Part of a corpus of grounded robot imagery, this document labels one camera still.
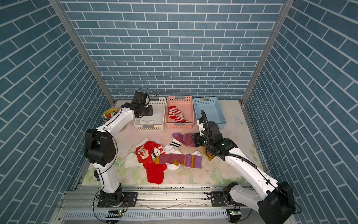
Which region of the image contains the red white striped sock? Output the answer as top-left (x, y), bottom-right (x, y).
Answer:
top-left (168, 105), bottom-right (188, 123)

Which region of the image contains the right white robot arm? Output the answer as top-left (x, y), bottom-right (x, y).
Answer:
top-left (192, 121), bottom-right (296, 224)

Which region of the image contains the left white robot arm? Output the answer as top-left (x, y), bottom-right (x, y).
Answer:
top-left (84, 91), bottom-right (153, 207)

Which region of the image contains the white plastic basket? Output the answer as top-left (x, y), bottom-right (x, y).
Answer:
top-left (134, 97), bottom-right (167, 131)

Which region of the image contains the blue plastic basket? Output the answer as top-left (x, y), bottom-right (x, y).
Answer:
top-left (193, 97), bottom-right (226, 129)

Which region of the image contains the pink plastic basket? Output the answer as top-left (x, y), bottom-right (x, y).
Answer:
top-left (165, 96), bottom-right (195, 129)

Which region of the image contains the purple striped sock front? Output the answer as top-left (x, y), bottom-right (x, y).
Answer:
top-left (154, 154), bottom-right (202, 169)

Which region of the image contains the black white striped sock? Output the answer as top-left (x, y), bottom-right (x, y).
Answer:
top-left (170, 139), bottom-right (182, 150)

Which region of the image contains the yellow pen cup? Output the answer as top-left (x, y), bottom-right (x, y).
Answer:
top-left (102, 108), bottom-right (119, 122)

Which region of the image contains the red santa sock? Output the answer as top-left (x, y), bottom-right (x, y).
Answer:
top-left (135, 141), bottom-right (167, 185)

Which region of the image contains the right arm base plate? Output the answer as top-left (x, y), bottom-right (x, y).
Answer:
top-left (206, 191), bottom-right (247, 207)

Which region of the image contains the aluminium front rail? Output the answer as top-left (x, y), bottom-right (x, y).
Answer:
top-left (50, 184), bottom-right (294, 222)

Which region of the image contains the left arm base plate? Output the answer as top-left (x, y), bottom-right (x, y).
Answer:
top-left (96, 192), bottom-right (138, 208)

